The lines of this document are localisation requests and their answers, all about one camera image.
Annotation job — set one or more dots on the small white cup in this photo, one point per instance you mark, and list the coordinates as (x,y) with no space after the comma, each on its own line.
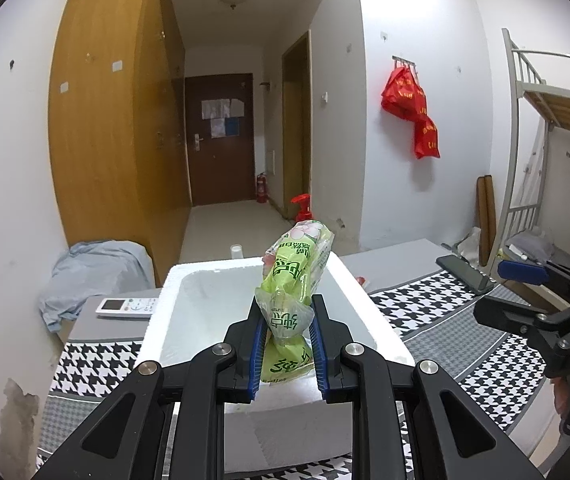
(236,251)

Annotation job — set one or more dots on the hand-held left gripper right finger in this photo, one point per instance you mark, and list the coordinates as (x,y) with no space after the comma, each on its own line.
(317,355)

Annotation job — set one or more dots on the metal wall hook rack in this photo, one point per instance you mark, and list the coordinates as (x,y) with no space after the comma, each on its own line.
(405,60)

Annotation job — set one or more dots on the black smartphone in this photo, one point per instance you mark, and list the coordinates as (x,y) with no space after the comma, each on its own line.
(465,272)

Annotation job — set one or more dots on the white plastic bag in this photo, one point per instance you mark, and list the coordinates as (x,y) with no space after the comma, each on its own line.
(467,244)

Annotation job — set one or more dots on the white red pump bottle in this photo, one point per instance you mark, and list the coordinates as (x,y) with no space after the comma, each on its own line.
(302,206)

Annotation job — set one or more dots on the paper notices on door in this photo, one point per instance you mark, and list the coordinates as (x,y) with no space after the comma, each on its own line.
(215,110)

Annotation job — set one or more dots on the white remote control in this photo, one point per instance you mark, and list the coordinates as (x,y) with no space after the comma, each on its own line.
(127,306)

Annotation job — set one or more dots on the blue-grey crumpled cloth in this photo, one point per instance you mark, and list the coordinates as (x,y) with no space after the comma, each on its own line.
(95,280)

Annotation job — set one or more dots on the red fire extinguisher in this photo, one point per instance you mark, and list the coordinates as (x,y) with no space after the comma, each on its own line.
(261,189)

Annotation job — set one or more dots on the wooden wardrobe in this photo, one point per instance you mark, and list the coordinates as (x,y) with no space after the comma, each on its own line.
(110,135)

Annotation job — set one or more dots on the white foam box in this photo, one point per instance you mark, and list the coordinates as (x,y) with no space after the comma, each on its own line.
(205,300)

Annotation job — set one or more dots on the red snack packet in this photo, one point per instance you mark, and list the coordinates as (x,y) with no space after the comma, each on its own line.
(361,281)

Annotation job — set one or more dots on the grey metal bunk bed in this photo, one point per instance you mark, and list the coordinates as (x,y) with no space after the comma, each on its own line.
(565,105)

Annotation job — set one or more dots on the leaning wooden boards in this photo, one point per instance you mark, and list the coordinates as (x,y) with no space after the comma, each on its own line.
(487,220)

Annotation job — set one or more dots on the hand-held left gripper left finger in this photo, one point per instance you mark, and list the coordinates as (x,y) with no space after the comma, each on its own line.
(255,355)

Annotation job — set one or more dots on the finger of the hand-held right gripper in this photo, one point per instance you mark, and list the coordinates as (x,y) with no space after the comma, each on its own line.
(522,272)
(510,317)

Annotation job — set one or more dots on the person's right hand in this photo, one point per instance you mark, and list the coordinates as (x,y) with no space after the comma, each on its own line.
(560,392)

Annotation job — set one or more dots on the green tissue packet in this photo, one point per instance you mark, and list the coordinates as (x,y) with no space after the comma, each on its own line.
(290,280)

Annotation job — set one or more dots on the grey pillow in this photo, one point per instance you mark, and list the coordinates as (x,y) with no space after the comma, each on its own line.
(530,245)

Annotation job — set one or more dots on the dark brown door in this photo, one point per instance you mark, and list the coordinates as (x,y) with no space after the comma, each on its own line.
(225,170)

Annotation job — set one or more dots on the red plastic bag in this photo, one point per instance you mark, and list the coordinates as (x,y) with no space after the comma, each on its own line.
(426,139)
(405,95)

